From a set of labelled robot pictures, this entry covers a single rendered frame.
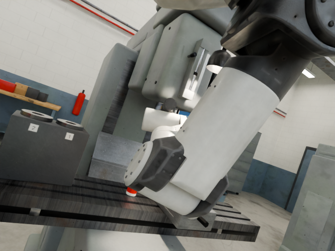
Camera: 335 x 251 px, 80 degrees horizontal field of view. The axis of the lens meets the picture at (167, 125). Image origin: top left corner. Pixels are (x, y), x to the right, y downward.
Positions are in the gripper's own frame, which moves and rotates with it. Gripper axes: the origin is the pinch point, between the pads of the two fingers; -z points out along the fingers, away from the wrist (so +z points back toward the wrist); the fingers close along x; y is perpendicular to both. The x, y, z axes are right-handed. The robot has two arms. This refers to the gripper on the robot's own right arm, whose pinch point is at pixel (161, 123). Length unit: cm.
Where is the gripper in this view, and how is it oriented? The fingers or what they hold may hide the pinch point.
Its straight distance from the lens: 79.8
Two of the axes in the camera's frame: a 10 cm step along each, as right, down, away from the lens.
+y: -3.3, 9.4, -0.2
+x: -9.4, -3.3, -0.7
